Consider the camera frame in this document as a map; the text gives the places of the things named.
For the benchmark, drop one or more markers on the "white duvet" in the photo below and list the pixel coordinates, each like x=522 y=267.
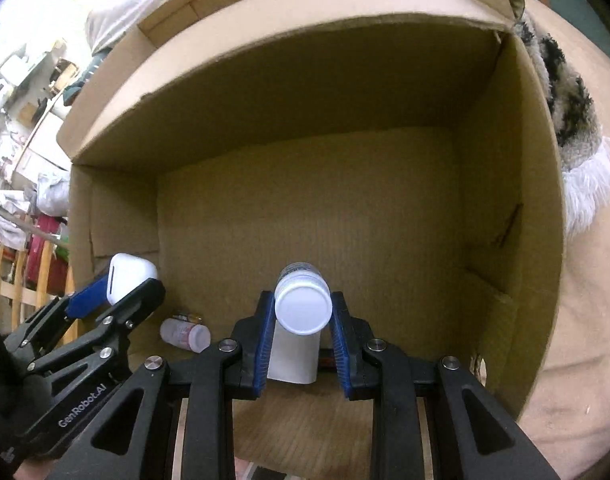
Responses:
x=120 y=15

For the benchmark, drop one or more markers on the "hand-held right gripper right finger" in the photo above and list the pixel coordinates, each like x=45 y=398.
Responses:
x=342 y=345

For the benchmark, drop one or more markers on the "fluffy patterned blanket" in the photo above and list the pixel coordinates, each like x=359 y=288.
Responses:
x=570 y=110

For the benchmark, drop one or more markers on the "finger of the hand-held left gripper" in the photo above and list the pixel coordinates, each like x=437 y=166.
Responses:
x=135 y=305
x=87 y=300

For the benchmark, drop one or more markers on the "black gold battery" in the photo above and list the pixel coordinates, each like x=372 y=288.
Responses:
x=190 y=317

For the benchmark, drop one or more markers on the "white capped bottle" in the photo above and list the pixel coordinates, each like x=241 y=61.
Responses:
x=303 y=307

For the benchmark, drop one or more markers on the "grey stuffed bag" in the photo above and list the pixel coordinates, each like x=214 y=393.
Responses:
x=52 y=192

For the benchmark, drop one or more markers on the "yellow wooden chair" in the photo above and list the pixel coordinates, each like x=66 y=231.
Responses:
x=46 y=265

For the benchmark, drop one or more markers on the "white pill bottle red label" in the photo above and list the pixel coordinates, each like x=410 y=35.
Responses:
x=185 y=332

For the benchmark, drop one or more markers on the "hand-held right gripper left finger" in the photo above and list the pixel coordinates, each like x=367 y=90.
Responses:
x=264 y=345

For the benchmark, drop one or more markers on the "cardboard box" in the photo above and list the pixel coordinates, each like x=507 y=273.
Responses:
x=335 y=185

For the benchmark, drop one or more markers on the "red bag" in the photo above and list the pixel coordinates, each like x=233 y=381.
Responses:
x=35 y=255

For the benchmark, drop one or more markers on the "white earbuds case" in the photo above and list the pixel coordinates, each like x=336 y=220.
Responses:
x=132 y=272

